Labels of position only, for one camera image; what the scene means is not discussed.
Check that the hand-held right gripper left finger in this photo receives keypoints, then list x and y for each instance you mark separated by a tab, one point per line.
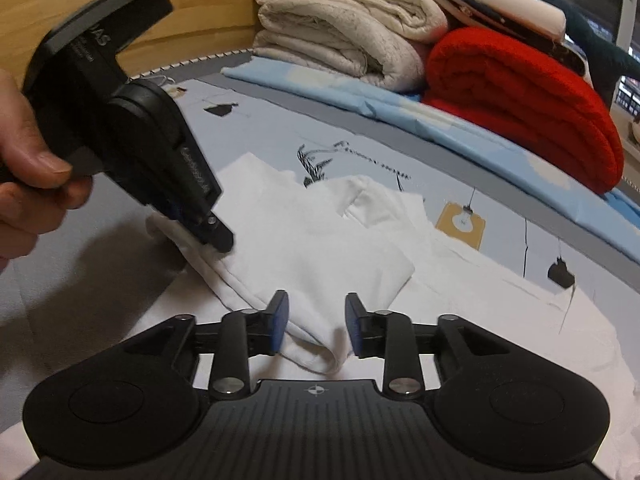
279	325

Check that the navy star-print blanket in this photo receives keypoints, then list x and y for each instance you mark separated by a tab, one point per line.
475	7

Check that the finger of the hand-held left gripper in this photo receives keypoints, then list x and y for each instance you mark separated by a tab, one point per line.
192	185

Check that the red folded blanket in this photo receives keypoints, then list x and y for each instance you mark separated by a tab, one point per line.
510	95

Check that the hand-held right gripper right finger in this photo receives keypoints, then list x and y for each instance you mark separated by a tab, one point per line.
354	330

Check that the light blue quilt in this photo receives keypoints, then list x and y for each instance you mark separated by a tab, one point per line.
400	115

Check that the person's left hand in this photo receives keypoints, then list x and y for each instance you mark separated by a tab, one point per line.
25	150

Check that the wooden bed frame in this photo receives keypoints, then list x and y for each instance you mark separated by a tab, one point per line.
215	15

